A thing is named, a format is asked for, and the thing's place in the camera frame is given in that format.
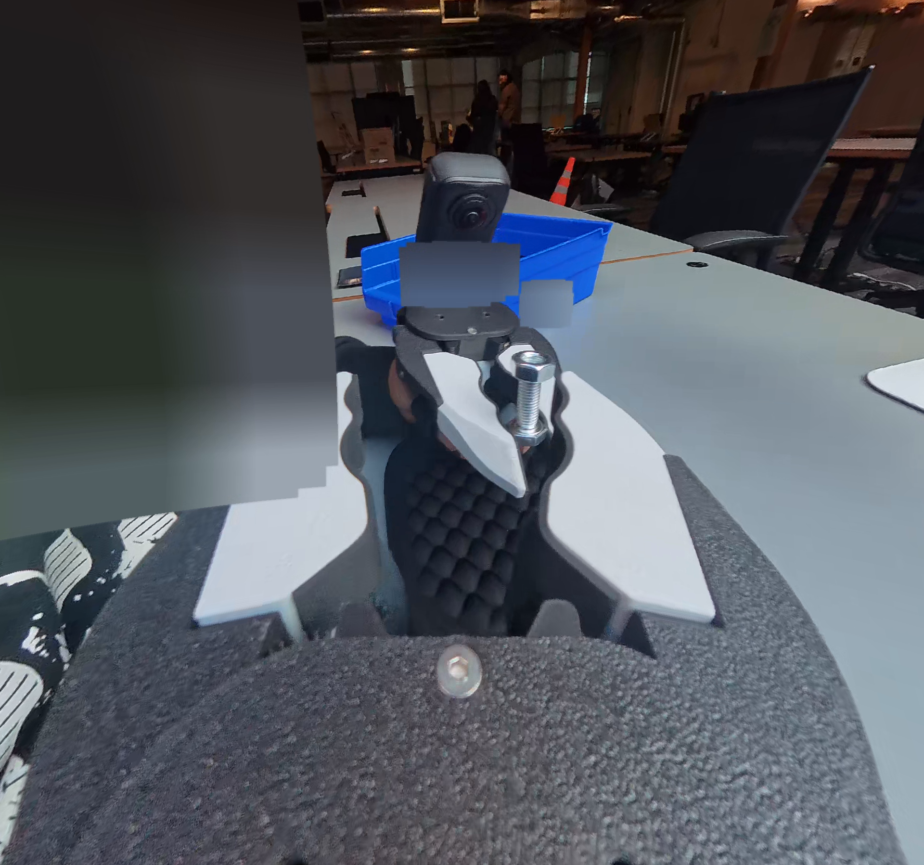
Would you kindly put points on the brown wooden desk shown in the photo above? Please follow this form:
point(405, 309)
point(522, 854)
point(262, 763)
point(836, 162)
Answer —
point(866, 146)

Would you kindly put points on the steel hex bolt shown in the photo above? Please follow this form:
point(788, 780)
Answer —
point(528, 406)

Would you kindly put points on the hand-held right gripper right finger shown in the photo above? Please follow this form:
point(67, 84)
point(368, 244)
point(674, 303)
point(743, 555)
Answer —
point(628, 518)

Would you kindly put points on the ceiling air vent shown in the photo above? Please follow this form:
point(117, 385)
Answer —
point(460, 9)

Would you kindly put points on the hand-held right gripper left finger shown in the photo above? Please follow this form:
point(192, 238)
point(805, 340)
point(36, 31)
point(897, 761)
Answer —
point(289, 540)

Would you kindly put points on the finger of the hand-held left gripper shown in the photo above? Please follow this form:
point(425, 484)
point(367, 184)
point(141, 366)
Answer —
point(469, 417)
point(502, 385)

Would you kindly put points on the orange traffic cone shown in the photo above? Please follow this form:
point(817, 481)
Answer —
point(563, 186)

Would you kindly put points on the person's left hand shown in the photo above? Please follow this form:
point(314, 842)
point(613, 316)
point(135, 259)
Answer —
point(375, 388)

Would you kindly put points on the black office chair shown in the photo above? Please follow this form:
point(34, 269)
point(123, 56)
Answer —
point(902, 229)
point(758, 150)

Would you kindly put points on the blue plastic bin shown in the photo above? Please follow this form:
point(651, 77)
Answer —
point(570, 244)

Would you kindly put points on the cardboard box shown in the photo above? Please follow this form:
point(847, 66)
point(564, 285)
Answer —
point(377, 144)

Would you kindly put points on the black honeycomb wrist pad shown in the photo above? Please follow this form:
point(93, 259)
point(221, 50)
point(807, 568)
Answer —
point(462, 540)

